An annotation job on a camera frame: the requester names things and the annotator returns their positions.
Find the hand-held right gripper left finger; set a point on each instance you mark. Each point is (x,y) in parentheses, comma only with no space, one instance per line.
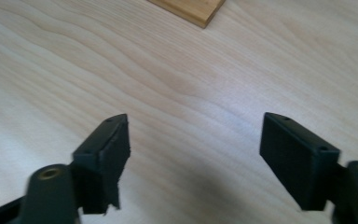
(101,168)

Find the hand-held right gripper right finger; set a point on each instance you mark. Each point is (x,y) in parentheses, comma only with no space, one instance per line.
(298,165)

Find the wooden three-tier shoe rack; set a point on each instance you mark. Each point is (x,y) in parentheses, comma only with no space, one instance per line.
(195,11)

